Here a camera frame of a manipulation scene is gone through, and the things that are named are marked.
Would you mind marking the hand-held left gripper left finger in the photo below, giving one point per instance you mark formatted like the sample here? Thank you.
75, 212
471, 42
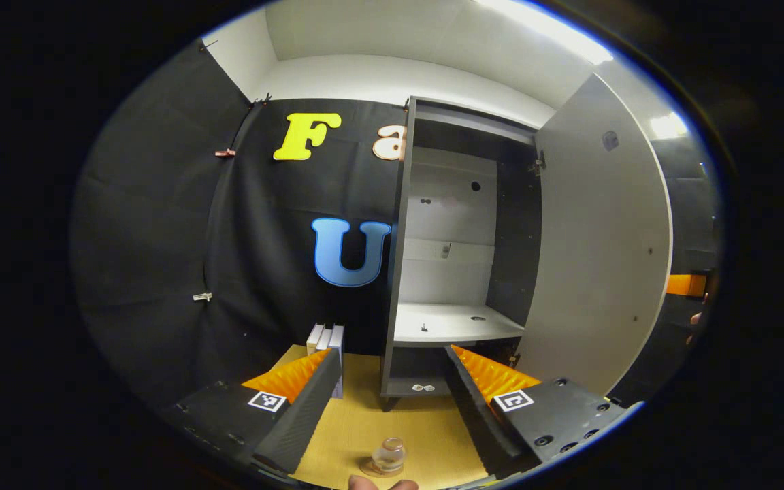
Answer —
303, 408

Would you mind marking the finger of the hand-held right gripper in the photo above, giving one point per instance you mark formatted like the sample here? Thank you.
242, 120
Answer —
684, 286

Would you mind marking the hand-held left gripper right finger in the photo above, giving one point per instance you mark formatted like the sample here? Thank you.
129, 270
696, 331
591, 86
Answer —
474, 408

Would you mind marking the clear plastic bottle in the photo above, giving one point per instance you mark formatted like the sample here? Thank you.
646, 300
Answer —
389, 452

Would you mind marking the beige cabinet door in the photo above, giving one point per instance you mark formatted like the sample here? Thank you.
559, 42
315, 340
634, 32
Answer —
596, 238

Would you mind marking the dark grey cabinet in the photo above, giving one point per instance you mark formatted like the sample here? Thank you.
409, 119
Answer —
446, 204

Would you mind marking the metal door hinge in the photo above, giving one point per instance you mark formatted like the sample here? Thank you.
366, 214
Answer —
538, 163

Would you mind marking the white spine book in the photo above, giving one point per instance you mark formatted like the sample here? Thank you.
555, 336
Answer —
325, 339
314, 337

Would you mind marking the white cloth clip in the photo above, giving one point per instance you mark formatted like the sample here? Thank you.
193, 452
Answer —
202, 297

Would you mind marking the small ceiling light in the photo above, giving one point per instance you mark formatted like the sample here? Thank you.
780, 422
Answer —
667, 126

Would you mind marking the black backdrop cloth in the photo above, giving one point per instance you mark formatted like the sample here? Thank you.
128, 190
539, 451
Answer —
160, 238

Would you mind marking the brown cloth clip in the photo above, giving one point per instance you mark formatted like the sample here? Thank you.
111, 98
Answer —
225, 153

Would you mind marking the black cloth clip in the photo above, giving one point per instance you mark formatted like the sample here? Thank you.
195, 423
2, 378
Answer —
260, 100
208, 45

